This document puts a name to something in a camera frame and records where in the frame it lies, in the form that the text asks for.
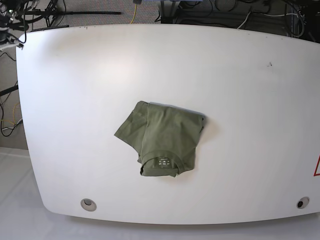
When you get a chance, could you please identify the olive green T-shirt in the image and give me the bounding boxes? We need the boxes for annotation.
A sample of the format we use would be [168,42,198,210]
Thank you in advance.
[114,101,206,177]

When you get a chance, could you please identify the right table grommet hole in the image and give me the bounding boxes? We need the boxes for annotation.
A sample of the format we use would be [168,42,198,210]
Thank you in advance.
[296,196,310,209]

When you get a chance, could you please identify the left table grommet hole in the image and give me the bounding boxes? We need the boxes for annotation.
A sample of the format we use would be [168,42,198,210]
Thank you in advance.
[80,198,97,212]

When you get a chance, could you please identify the black floor cables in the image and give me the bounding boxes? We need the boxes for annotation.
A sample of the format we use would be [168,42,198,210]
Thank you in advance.
[0,51,21,137]

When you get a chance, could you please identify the yellow cable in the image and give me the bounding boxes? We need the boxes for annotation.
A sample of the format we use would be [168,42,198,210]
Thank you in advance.
[130,0,140,25]

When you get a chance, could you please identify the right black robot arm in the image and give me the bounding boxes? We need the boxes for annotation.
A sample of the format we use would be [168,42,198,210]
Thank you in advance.
[0,0,24,52]

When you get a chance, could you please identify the white cable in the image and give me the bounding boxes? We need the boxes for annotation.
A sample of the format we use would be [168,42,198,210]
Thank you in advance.
[236,6,305,38]

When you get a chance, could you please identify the table grommet hole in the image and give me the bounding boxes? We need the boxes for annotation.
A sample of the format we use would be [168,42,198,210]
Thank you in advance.
[80,198,97,212]
[296,196,310,209]

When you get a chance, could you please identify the black tripod stand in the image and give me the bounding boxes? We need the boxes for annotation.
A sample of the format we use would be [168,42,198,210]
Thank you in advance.
[10,0,122,31]

